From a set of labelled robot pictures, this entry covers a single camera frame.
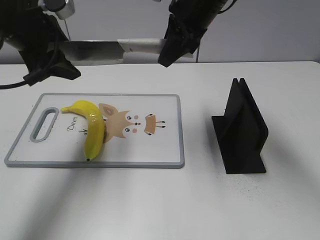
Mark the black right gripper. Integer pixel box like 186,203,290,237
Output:
158,13,207,68

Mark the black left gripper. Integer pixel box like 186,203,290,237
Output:
19,13,81,87

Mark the white-handled kitchen knife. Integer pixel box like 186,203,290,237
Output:
61,37,195,62

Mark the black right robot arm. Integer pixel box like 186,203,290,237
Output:
158,0,236,68

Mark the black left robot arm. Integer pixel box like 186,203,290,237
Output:
0,0,81,90

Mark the yellow plastic banana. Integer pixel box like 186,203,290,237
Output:
60,100,105,162

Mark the white grey-rimmed cutting board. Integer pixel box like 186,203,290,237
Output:
4,93,185,169

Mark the black knife stand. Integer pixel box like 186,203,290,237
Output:
211,78,269,174

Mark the black cable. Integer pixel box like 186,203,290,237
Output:
0,79,28,90

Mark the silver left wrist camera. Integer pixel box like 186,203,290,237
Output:
37,0,76,20

